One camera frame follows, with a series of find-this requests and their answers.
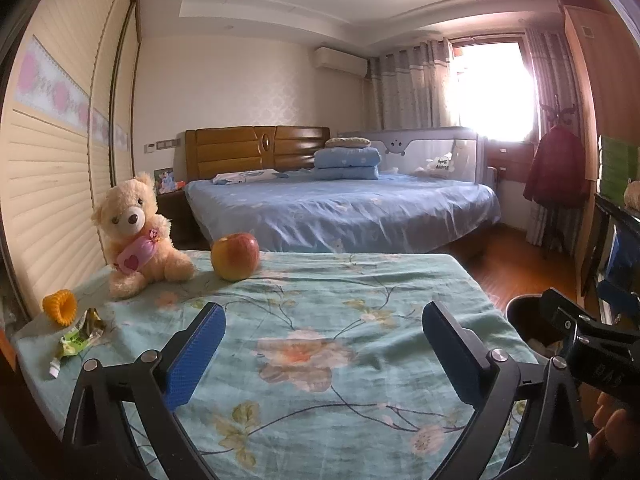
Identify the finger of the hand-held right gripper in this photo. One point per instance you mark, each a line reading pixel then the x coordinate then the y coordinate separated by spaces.
pixel 570 312
pixel 622 296

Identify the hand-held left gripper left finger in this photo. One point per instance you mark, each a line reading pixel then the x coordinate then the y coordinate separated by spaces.
pixel 197 355

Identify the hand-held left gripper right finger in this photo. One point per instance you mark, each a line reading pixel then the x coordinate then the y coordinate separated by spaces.
pixel 450 350

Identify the round dark trash bin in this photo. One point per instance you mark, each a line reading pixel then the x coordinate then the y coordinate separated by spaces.
pixel 525 317

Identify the person's right hand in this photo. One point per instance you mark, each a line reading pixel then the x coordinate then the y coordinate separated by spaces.
pixel 617 430

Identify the black desk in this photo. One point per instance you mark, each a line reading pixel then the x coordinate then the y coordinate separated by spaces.
pixel 607 220

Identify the red yellow apple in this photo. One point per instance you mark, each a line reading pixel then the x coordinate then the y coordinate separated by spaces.
pixel 235 257

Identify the green snack wrapper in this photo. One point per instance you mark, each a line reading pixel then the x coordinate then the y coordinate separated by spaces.
pixel 80 337

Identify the teal floral blanket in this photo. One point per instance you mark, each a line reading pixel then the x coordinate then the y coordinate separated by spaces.
pixel 325 320

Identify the cream teddy bear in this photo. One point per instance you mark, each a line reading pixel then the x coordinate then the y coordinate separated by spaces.
pixel 135 240

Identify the green boxes stack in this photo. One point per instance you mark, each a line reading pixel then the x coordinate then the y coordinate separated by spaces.
pixel 620 165

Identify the dark wooden nightstand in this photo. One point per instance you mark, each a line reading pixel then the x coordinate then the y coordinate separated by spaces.
pixel 175 220

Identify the dark red hanging coat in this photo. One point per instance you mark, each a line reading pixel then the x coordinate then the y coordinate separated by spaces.
pixel 557 170

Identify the wooden drawer unit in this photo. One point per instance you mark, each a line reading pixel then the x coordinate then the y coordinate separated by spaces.
pixel 510 160

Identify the bed with blue sheet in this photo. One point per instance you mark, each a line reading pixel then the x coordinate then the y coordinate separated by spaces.
pixel 340 210

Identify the white blue flat pillow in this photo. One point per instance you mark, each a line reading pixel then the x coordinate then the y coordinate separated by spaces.
pixel 247 177

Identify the wooden headboard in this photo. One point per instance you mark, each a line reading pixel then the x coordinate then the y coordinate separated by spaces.
pixel 230 152

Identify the folded blue quilt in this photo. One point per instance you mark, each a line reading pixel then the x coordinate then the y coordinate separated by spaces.
pixel 347 162

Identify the tall wooden cabinet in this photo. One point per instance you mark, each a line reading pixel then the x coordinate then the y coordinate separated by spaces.
pixel 582 85

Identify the cream sliding door wardrobe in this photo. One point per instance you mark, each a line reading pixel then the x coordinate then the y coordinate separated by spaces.
pixel 50 185

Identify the small patterned pillow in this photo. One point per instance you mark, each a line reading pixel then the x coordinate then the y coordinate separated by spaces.
pixel 349 141

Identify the grey curtain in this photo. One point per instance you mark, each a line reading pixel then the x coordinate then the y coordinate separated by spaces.
pixel 545 70
pixel 410 85

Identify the white air conditioner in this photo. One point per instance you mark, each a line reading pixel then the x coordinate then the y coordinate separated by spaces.
pixel 340 61

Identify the photo frame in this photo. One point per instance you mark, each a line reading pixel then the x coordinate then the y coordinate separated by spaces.
pixel 164 181

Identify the grey bed guard rail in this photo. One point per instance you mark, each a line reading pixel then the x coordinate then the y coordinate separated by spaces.
pixel 425 152

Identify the wall switch panel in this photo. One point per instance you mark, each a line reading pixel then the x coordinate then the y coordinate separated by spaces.
pixel 162 145

